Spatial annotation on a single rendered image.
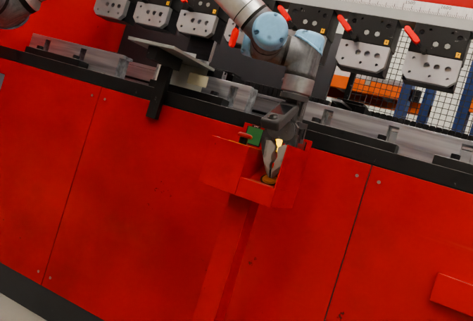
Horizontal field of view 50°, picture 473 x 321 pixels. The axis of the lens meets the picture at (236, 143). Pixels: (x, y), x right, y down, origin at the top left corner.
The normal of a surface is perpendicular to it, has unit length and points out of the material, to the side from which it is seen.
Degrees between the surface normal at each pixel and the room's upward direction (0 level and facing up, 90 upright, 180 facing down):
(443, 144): 90
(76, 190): 90
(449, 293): 90
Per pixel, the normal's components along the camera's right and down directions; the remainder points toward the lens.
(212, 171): -0.43, -0.13
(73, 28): 0.86, 0.26
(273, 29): 0.00, 0.00
